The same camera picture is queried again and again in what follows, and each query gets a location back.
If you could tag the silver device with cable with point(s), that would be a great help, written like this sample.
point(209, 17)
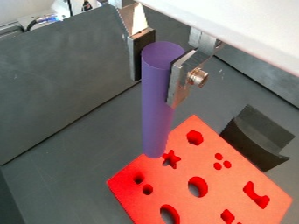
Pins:
point(61, 9)

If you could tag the black curved block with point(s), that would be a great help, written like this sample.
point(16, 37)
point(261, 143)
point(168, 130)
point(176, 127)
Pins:
point(257, 138)

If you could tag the red shape-sorting board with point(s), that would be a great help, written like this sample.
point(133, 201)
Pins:
point(201, 182)

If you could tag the purple cylinder peg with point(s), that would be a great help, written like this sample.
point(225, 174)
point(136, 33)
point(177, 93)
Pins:
point(157, 56)

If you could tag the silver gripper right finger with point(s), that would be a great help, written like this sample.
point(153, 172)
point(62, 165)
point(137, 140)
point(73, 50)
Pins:
point(186, 67)

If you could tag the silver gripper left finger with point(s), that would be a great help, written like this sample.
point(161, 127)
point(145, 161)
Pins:
point(138, 35)

